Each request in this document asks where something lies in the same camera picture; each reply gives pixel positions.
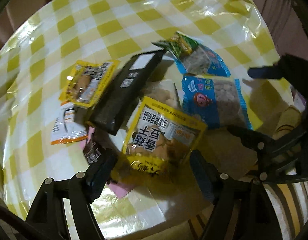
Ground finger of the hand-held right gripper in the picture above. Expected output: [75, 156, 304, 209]
[248, 54, 308, 93]
[226, 126, 303, 183]

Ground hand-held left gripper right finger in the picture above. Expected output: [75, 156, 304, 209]
[190, 149, 282, 240]

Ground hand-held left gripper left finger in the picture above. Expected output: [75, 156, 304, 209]
[26, 149, 118, 240]

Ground pink brown snack packet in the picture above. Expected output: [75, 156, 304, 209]
[80, 126, 134, 198]

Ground large yellow snack packet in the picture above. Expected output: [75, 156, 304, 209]
[111, 96, 207, 183]

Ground blue cartoon snack packet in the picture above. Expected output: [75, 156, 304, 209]
[181, 76, 253, 130]

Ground white orange snack packet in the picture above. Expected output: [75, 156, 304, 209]
[50, 102, 88, 145]

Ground blue clear-window snack packet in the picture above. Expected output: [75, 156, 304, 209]
[174, 44, 231, 77]

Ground clear pale cracker packet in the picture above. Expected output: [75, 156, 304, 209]
[144, 80, 181, 108]

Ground long black snack packet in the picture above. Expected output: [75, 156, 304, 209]
[85, 50, 167, 134]

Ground small yellow snack packet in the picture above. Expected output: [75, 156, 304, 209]
[59, 60, 121, 108]

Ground yellow checked plastic tablecloth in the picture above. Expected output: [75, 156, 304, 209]
[0, 0, 294, 240]

